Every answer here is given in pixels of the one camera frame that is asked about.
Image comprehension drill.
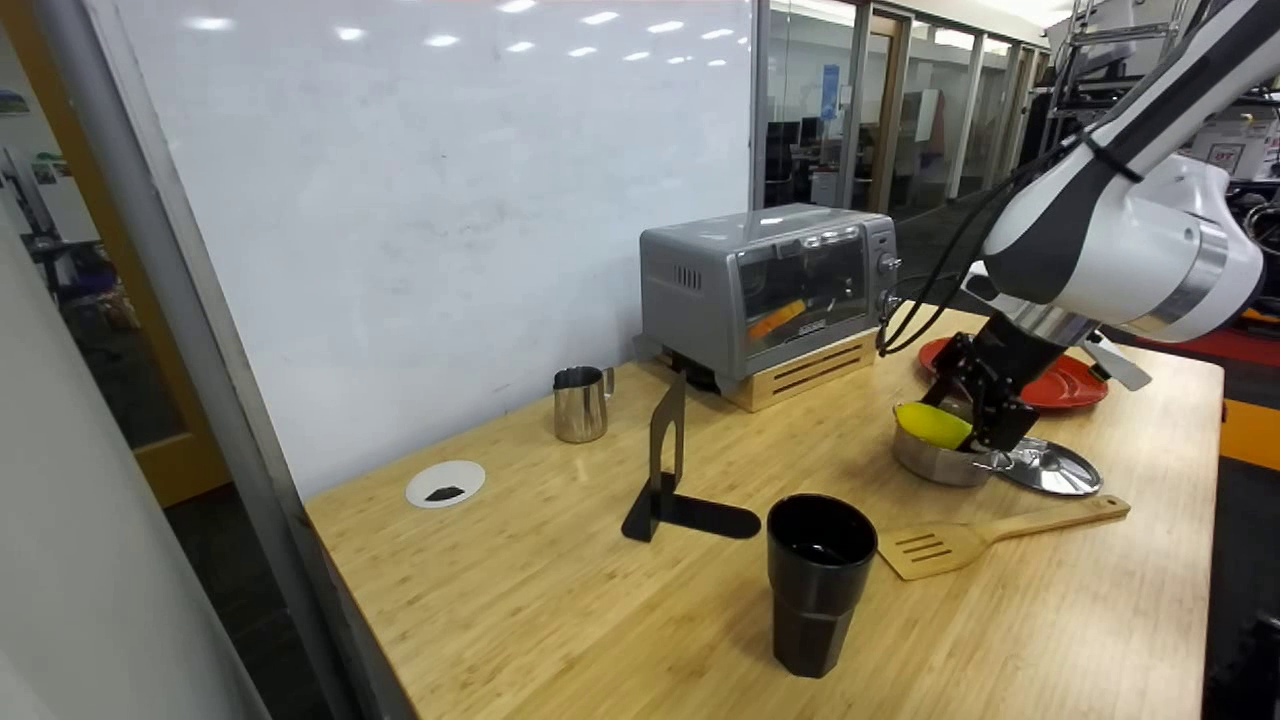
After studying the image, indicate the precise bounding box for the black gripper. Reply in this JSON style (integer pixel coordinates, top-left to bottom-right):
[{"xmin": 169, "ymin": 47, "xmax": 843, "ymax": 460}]
[{"xmin": 921, "ymin": 312, "xmax": 1071, "ymax": 455}]

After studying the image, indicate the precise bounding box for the yellow corn cob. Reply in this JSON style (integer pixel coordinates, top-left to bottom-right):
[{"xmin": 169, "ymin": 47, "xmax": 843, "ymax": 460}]
[{"xmin": 893, "ymin": 399, "xmax": 981, "ymax": 451}]

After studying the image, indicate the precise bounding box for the small steel pot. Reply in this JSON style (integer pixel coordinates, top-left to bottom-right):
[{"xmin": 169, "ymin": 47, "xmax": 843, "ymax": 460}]
[{"xmin": 886, "ymin": 403, "xmax": 1000, "ymax": 490}]

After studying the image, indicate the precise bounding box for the steel pot lid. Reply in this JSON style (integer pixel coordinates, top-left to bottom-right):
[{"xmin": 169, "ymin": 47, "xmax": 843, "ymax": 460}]
[{"xmin": 987, "ymin": 434, "xmax": 1109, "ymax": 503}]

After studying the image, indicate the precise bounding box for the red plate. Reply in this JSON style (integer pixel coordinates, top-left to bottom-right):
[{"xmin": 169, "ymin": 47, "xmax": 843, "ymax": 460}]
[{"xmin": 915, "ymin": 333, "xmax": 1113, "ymax": 414}]

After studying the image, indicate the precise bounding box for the wooden slotted spatula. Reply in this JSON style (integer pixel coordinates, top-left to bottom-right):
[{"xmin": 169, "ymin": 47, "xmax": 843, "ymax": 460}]
[{"xmin": 876, "ymin": 490, "xmax": 1136, "ymax": 589}]

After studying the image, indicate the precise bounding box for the wooden slatted stand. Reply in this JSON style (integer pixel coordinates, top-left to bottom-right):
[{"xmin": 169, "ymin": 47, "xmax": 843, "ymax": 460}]
[{"xmin": 650, "ymin": 327, "xmax": 882, "ymax": 414}]

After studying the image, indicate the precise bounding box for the orange food inside toaster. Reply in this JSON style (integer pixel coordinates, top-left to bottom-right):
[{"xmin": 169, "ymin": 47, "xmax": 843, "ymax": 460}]
[{"xmin": 738, "ymin": 297, "xmax": 810, "ymax": 348}]

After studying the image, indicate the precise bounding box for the black plastic cup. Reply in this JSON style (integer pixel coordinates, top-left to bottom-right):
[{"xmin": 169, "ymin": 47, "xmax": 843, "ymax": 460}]
[{"xmin": 762, "ymin": 490, "xmax": 882, "ymax": 681}]

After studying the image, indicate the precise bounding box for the silver toaster oven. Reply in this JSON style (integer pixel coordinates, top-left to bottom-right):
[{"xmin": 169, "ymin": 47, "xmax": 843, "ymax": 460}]
[{"xmin": 635, "ymin": 198, "xmax": 903, "ymax": 395}]

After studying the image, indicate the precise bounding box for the black metal bookend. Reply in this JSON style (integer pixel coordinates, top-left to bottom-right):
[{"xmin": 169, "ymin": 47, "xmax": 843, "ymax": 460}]
[{"xmin": 616, "ymin": 367, "xmax": 762, "ymax": 549}]

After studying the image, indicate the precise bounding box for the white equipment box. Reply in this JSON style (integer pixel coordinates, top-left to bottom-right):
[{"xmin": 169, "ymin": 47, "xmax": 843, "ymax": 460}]
[{"xmin": 1193, "ymin": 109, "xmax": 1280, "ymax": 177}]

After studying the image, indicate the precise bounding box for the small steel cup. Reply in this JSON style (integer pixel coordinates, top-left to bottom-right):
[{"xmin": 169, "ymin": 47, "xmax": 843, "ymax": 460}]
[{"xmin": 546, "ymin": 362, "xmax": 619, "ymax": 446}]

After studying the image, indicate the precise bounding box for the black cable bundle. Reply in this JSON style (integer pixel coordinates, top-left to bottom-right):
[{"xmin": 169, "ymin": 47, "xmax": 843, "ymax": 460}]
[{"xmin": 873, "ymin": 133, "xmax": 1071, "ymax": 361}]

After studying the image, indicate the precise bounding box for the white table cable grommet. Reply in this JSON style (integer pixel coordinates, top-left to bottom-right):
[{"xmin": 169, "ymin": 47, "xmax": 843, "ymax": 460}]
[{"xmin": 404, "ymin": 455, "xmax": 491, "ymax": 511}]

